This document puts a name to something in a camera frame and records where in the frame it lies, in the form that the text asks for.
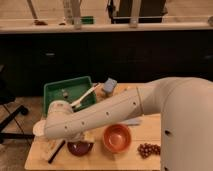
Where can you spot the orange bowl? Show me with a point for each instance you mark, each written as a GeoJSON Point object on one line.
{"type": "Point", "coordinates": [117, 138]}

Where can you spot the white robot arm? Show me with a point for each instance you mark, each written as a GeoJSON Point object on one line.
{"type": "Point", "coordinates": [186, 108]}

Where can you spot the blue sponge block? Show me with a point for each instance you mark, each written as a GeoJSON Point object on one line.
{"type": "Point", "coordinates": [109, 86]}

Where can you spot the white dish brush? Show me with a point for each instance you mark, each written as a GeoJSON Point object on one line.
{"type": "Point", "coordinates": [77, 103]}

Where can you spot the green plastic tray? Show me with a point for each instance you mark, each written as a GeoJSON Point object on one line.
{"type": "Point", "coordinates": [75, 87]}

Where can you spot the small object in tray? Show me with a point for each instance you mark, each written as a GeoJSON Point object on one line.
{"type": "Point", "coordinates": [65, 94]}

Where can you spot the grey blue cloth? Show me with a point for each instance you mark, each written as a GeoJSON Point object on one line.
{"type": "Point", "coordinates": [132, 122]}

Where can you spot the wooden table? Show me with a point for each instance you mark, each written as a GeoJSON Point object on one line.
{"type": "Point", "coordinates": [149, 131]}

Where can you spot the dark maroon bowl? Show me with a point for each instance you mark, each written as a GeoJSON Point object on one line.
{"type": "Point", "coordinates": [79, 148]}

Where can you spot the green box on counter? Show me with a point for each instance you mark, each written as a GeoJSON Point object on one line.
{"type": "Point", "coordinates": [87, 20]}

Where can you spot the bunch of red grapes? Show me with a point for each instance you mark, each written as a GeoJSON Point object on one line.
{"type": "Point", "coordinates": [145, 150]}

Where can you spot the white paper cup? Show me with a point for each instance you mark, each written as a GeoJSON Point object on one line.
{"type": "Point", "coordinates": [38, 128]}

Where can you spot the black office chair base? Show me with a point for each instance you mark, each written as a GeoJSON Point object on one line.
{"type": "Point", "coordinates": [6, 96]}

